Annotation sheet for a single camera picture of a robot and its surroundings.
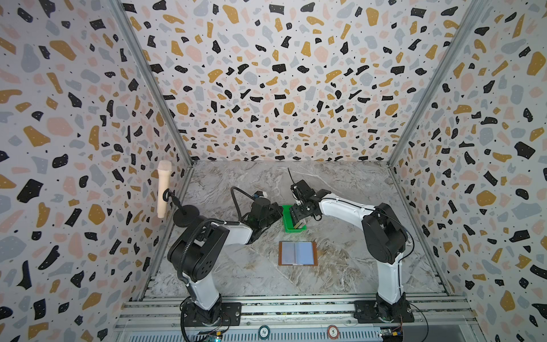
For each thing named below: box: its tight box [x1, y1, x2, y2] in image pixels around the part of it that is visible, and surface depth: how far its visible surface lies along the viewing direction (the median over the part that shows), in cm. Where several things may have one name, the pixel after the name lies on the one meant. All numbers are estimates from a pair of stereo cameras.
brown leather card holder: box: [277, 240, 319, 266], surface depth 90 cm
